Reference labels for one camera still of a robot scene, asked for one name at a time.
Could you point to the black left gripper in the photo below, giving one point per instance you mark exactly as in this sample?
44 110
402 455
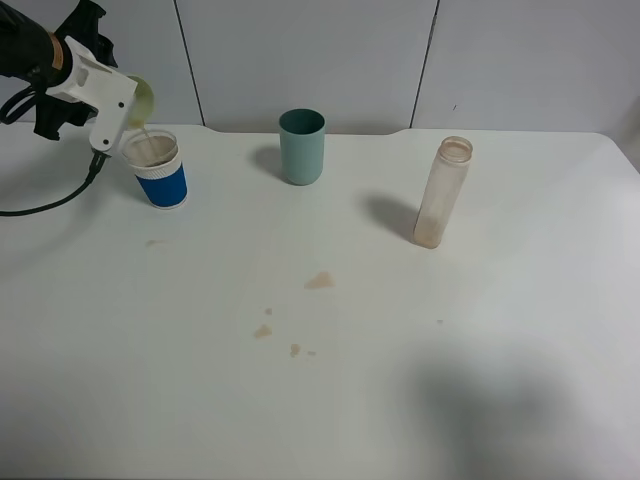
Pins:
83 26

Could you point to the light green plastic cup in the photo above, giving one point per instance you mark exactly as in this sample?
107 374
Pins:
143 104

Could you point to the clear pink-label drink bottle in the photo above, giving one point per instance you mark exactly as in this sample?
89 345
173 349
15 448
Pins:
446 177

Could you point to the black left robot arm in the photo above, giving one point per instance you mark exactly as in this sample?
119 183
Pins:
41 58

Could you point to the blue sleeved clear cup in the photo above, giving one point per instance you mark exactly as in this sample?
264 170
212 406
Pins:
154 158

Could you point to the teal plastic cup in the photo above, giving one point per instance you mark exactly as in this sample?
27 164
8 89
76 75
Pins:
302 135

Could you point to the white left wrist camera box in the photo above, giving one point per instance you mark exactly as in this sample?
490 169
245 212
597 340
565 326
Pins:
107 91

